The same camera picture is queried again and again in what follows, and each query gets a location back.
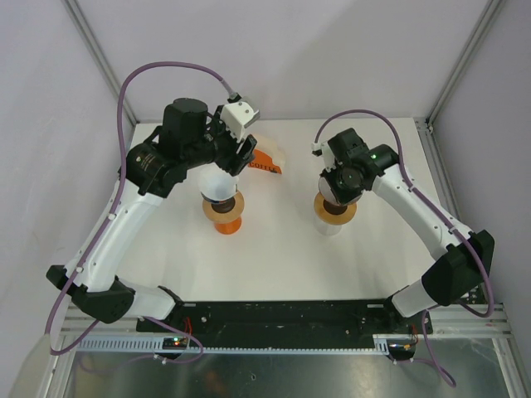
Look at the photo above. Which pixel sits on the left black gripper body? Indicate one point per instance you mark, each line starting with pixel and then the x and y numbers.
pixel 221 146

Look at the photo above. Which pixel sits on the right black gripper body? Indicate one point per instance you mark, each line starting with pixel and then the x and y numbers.
pixel 341 183

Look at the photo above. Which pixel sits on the white paper coffee filter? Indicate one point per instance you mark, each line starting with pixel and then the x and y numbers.
pixel 216 183

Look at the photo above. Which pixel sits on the orange coffee filter box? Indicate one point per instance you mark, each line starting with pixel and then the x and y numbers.
pixel 268 154

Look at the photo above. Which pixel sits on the clear glass carafe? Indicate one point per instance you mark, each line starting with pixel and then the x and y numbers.
pixel 327 229

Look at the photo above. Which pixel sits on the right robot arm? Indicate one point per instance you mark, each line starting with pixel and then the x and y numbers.
pixel 462 258

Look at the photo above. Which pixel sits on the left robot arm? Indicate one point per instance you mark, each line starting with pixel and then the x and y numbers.
pixel 188 137

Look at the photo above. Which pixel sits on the orange glass carafe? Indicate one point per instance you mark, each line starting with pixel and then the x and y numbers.
pixel 229 228

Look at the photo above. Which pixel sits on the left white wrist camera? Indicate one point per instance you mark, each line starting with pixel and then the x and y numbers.
pixel 238 116

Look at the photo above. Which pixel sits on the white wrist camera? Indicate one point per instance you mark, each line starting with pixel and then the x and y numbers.
pixel 323 150
pixel 238 116

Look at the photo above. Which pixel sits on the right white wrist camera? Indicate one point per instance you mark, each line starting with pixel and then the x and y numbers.
pixel 323 150

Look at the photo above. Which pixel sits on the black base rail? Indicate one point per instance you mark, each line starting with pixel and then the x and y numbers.
pixel 292 323

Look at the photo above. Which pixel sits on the white cable duct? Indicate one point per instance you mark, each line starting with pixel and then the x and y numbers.
pixel 377 344

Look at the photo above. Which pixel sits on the aluminium frame post left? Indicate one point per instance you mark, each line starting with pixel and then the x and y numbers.
pixel 93 46

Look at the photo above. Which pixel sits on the aluminium frame post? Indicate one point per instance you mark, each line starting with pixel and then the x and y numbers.
pixel 93 46
pixel 467 54

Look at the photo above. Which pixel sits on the aluminium frame post right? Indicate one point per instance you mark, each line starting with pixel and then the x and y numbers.
pixel 467 54

